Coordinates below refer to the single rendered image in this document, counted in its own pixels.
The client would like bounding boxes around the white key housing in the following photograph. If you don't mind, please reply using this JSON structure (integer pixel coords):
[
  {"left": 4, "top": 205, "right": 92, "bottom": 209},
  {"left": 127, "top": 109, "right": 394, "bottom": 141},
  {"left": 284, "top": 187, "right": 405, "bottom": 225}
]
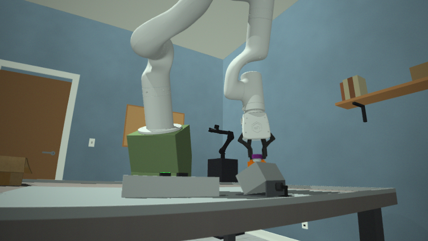
[{"left": 236, "top": 161, "right": 294, "bottom": 198}]

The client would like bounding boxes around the open brown cardboard box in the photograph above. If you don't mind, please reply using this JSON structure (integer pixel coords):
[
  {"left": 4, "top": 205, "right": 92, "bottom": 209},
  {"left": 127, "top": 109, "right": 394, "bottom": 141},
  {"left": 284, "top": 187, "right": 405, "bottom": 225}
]
[{"left": 0, "top": 156, "right": 32, "bottom": 186}]

